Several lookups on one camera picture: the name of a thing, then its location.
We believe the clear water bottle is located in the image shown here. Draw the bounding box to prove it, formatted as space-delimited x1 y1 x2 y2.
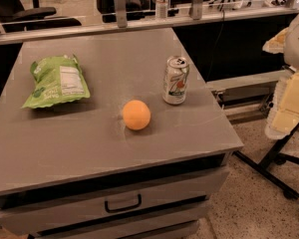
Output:
155 0 168 19

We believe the black office chair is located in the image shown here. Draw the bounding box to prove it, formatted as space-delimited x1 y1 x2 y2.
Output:
0 0 81 33

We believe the black drawer handle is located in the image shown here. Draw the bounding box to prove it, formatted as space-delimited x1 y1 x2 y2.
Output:
104 193 143 213

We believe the grey metal rail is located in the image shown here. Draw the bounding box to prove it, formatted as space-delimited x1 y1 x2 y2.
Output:
207 69 292 102

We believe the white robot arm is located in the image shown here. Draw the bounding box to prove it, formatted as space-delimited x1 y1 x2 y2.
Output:
262 14 299 139

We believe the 7up soda can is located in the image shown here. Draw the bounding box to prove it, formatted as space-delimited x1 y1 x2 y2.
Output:
162 56 189 105

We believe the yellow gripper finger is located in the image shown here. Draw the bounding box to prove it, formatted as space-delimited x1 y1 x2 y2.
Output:
265 72 299 139
262 28 287 54

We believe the black wheeled stand base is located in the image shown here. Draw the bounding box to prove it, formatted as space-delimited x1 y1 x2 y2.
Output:
233 112 299 201

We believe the green rice chip bag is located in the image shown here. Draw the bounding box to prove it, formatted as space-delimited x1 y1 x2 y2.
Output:
23 55 90 109

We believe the orange fruit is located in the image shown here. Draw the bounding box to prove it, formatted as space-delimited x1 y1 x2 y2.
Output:
123 100 151 130

